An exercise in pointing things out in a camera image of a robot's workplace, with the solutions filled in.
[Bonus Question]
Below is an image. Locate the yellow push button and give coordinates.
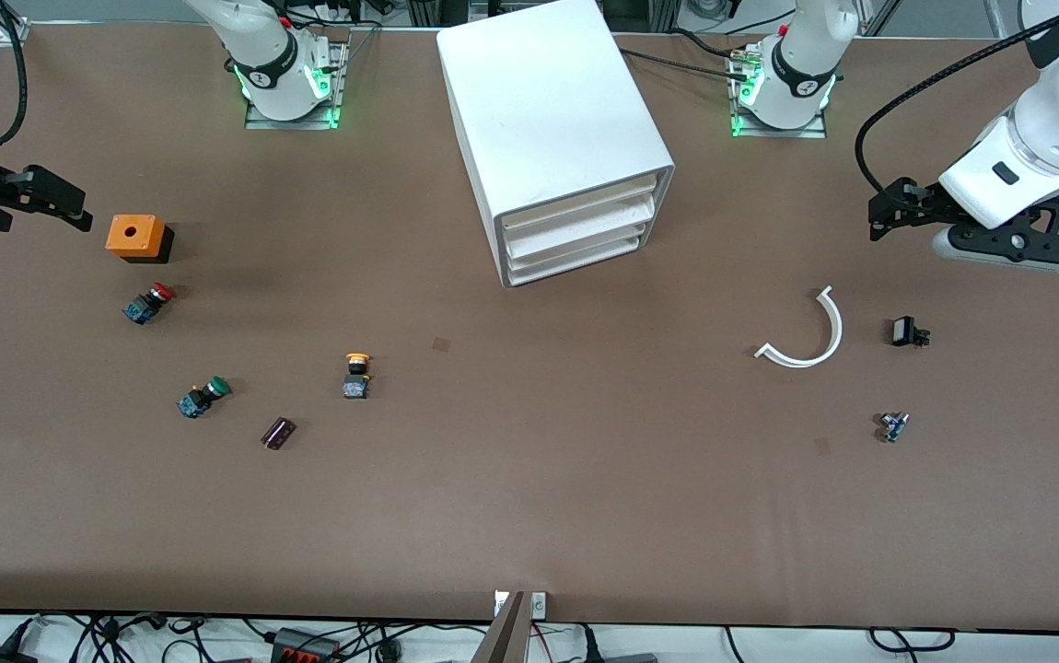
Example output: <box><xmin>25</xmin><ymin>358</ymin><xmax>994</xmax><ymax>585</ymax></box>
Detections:
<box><xmin>342</xmin><ymin>353</ymin><xmax>374</xmax><ymax>401</ymax></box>

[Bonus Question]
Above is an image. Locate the red push button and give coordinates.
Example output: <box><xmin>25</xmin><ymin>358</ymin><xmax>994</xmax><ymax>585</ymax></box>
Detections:
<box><xmin>122</xmin><ymin>283</ymin><xmax>177</xmax><ymax>325</ymax></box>

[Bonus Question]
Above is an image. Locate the green push button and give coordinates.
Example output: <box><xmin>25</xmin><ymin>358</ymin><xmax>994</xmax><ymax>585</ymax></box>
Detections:
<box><xmin>177</xmin><ymin>376</ymin><xmax>232</xmax><ymax>420</ymax></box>

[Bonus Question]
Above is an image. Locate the orange box with hole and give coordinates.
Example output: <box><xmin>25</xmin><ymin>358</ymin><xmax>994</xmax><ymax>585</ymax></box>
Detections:
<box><xmin>105</xmin><ymin>215</ymin><xmax>175</xmax><ymax>264</ymax></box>

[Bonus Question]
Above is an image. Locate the white curved plastic part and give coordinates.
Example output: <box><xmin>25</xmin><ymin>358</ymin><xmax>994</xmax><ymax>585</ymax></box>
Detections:
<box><xmin>754</xmin><ymin>285</ymin><xmax>844</xmax><ymax>369</ymax></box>

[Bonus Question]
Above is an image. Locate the black red power strip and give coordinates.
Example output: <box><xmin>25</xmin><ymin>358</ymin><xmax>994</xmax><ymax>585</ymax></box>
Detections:
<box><xmin>270</xmin><ymin>628</ymin><xmax>343</xmax><ymax>663</ymax></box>

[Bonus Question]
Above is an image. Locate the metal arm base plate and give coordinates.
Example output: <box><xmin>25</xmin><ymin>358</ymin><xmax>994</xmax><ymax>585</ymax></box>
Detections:
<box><xmin>244</xmin><ymin>39</ymin><xmax>349</xmax><ymax>131</ymax></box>
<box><xmin>729</xmin><ymin>46</ymin><xmax>829</xmax><ymax>140</ymax></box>

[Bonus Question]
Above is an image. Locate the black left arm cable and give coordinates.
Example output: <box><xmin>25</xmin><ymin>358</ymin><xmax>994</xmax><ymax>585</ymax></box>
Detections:
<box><xmin>855</xmin><ymin>0</ymin><xmax>1059</xmax><ymax>199</ymax></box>

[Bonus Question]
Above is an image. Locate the aluminium corner bracket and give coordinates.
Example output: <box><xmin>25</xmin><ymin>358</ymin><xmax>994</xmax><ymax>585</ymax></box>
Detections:
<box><xmin>0</xmin><ymin>0</ymin><xmax>31</xmax><ymax>46</ymax></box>

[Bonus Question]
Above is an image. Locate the black table cable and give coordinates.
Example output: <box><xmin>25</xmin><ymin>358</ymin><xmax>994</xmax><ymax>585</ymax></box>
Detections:
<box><xmin>622</xmin><ymin>28</ymin><xmax>753</xmax><ymax>86</ymax></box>

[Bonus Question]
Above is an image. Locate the black looped floor cable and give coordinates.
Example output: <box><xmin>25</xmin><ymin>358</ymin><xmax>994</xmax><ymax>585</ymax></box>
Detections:
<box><xmin>867</xmin><ymin>627</ymin><xmax>957</xmax><ymax>654</ymax></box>

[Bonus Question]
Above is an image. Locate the brown wooden post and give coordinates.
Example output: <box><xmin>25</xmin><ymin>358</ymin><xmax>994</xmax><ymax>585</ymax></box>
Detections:
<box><xmin>470</xmin><ymin>591</ymin><xmax>528</xmax><ymax>663</ymax></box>

